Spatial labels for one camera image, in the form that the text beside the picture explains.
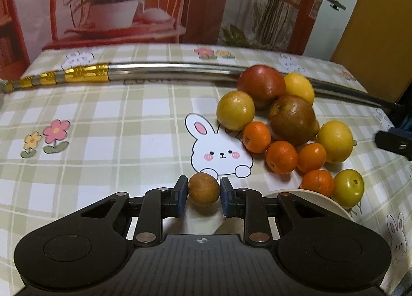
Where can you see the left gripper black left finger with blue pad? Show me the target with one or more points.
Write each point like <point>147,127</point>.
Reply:
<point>153,207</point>

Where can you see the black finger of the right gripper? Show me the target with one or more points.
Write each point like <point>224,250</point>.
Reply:
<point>395,140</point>

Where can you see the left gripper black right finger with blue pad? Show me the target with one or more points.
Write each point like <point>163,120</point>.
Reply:
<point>248,205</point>

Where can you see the small brown round fruit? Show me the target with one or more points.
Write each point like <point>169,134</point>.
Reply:
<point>203,189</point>

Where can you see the large yellow lemon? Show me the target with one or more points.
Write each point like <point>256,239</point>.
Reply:
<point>337,140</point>

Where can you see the small orange tangerine left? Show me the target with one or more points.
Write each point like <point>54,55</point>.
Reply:
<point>256,137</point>

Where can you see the yellow-green plum near plate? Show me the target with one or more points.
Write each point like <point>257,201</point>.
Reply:
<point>349,187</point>

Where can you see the smooth orange tangerine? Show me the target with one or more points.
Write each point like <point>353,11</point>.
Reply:
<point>311,157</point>

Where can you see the cream round plate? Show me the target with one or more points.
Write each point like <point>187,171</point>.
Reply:
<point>316,198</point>

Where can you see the wooden board panel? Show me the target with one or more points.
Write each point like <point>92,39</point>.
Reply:
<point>376,46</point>

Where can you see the yellow-green round fruit left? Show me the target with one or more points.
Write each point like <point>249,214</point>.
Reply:
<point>235,110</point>

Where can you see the brownish red-green apple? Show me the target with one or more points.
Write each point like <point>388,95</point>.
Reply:
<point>292,119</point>

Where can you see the yellow lemon behind apples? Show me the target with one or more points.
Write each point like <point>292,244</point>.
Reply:
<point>299,85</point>

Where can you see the dark red apple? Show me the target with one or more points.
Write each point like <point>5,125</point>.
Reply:
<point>263,83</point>

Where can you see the printed room backdrop cloth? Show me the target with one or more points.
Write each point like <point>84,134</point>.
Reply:
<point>30,26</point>

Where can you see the silver sword with gold handle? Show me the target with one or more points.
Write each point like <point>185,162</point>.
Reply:
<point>122,71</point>

